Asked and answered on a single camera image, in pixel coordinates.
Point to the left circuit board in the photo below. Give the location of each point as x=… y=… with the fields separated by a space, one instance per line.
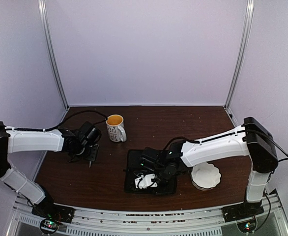
x=48 y=227

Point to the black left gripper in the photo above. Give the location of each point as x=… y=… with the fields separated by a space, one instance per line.
x=92 y=157

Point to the right circuit board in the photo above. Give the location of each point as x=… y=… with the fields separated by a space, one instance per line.
x=247 y=227

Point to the aluminium frame post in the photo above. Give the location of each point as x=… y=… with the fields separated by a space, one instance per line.
x=51 y=53
x=248 y=19

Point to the circuit board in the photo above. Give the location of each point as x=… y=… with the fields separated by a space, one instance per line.
x=48 y=227
x=247 y=227

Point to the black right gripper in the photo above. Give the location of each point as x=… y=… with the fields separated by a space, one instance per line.
x=167 y=189

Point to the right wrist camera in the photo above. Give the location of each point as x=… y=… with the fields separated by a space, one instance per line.
x=146 y=181

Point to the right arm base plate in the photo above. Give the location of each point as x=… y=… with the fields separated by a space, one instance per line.
x=241 y=211

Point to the front aluminium rail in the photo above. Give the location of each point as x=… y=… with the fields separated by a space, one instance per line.
x=196 y=222

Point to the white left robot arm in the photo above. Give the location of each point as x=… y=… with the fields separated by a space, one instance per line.
x=80 y=144

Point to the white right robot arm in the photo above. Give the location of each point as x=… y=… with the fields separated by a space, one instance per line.
x=249 y=139

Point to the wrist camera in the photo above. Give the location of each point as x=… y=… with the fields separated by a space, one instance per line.
x=88 y=134
x=146 y=181

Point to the white scalloped ceramic bowl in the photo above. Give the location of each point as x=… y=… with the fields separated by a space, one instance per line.
x=205 y=176

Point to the left aluminium frame post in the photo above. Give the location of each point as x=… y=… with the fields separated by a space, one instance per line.
x=51 y=53

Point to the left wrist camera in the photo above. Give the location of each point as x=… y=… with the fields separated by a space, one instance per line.
x=88 y=134

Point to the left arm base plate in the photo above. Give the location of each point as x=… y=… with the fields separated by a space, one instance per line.
x=54 y=212

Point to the black zippered tool case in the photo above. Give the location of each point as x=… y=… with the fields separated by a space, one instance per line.
x=143 y=162

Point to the right aluminium frame post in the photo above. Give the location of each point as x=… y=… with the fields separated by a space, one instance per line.
x=248 y=19

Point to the white floral ceramic mug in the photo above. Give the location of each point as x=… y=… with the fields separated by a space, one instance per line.
x=115 y=128

